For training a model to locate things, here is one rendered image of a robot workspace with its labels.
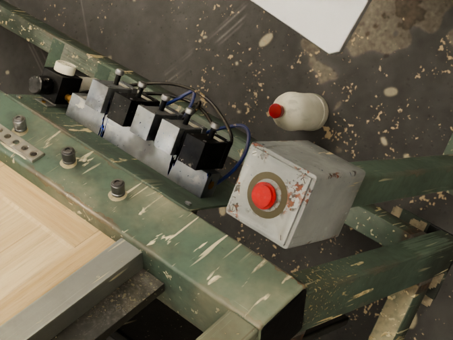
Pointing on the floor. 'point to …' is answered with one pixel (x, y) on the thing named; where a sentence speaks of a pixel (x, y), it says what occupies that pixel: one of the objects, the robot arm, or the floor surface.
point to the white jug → (299, 111)
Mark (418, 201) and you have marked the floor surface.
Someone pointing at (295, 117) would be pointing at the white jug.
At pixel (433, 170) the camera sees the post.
